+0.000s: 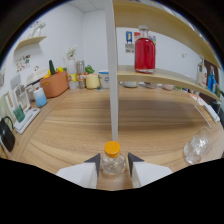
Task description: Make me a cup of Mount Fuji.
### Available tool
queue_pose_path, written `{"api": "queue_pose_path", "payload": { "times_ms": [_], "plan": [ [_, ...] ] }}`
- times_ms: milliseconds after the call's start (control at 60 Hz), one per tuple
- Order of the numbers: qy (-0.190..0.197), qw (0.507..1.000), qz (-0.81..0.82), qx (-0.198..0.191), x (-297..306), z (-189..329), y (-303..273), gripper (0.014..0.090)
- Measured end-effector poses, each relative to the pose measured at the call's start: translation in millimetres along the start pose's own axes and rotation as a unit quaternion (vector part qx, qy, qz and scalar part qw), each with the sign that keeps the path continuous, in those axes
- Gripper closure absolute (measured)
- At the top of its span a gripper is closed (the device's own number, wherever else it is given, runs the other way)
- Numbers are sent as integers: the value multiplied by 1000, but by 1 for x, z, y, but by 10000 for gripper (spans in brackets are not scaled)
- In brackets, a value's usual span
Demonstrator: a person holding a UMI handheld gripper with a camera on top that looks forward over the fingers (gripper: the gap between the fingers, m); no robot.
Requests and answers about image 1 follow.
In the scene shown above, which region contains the small clear bottle orange cap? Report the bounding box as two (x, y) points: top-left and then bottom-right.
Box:
(100, 140), (127, 178)

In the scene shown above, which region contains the white and blue cup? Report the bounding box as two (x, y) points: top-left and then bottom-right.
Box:
(33, 87), (48, 108)

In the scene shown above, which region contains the small green cup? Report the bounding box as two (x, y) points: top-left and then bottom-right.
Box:
(13, 104), (26, 123)

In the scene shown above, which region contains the clear glass with ice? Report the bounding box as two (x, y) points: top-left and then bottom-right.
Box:
(182, 126), (213, 166)

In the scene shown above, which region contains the white kitchen scale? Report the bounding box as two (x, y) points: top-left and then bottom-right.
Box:
(13, 107), (41, 135)

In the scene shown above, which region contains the black kettle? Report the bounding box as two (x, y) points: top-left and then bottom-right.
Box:
(0, 115), (16, 153)

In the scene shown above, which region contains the white bowl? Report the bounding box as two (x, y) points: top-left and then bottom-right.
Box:
(121, 80), (139, 89)
(144, 82), (158, 90)

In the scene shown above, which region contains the yellow mug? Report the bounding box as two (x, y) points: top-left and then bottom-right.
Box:
(85, 73), (101, 90)

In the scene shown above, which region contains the orange storage basket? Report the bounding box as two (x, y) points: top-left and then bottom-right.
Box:
(39, 70), (70, 99)

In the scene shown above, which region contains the two-tier wooden shelf rack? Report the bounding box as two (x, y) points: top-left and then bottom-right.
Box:
(104, 0), (224, 141)

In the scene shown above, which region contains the white mug blue rim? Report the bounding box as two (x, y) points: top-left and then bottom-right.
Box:
(98, 69), (111, 90)

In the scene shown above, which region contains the green potted plant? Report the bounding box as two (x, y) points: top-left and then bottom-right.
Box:
(84, 64), (96, 75)

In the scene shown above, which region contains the white kitchen appliance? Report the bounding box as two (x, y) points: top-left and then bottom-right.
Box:
(25, 68), (49, 88)

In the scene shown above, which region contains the white vase with flowers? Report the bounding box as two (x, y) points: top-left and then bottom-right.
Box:
(64, 45), (78, 76)

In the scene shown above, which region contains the green toy cucumber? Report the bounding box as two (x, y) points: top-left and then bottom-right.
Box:
(48, 59), (57, 76)

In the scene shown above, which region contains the clear bottle red label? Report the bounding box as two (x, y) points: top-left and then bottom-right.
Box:
(196, 58), (208, 88)

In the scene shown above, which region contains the red liquid glass bottle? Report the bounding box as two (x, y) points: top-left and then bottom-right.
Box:
(134, 24), (157, 74)

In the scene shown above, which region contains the blue wall poster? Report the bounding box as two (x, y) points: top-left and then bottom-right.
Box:
(125, 30), (134, 44)

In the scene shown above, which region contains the wooden wall shelf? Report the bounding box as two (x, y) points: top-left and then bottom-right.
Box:
(14, 34), (48, 51)

